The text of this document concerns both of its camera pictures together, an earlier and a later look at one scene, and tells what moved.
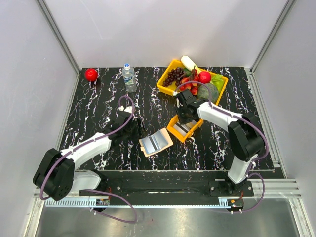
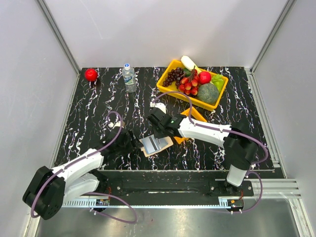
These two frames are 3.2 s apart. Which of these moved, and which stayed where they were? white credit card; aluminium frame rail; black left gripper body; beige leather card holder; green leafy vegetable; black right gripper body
Moved: black left gripper body; black right gripper body
Stayed: aluminium frame rail; white credit card; beige leather card holder; green leafy vegetable
